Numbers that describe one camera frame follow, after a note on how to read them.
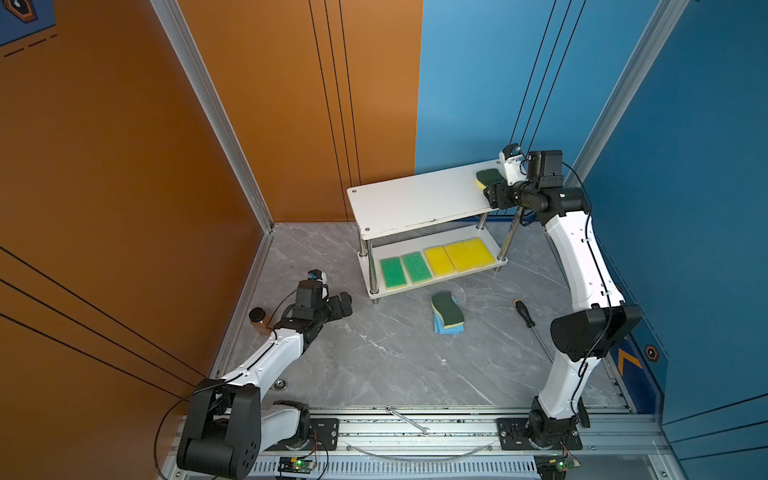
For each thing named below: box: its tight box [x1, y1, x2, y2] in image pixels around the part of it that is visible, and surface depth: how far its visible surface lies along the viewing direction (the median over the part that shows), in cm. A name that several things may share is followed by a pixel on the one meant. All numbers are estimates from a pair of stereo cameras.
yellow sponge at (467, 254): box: [443, 237, 487, 273], surface depth 104 cm
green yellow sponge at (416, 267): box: [401, 251, 433, 285], surface depth 98 cm
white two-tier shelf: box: [347, 160, 522, 304], surface depth 87 cm
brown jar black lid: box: [249, 307, 273, 336], surface depth 86 cm
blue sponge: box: [433, 312, 465, 335], surface depth 91 cm
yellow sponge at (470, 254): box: [450, 238, 496, 273], surface depth 104 cm
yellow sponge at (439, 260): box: [424, 245, 457, 278], surface depth 102 cm
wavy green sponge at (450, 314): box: [431, 291, 465, 329], surface depth 91 cm
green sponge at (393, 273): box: [380, 257, 408, 290], surface depth 98 cm
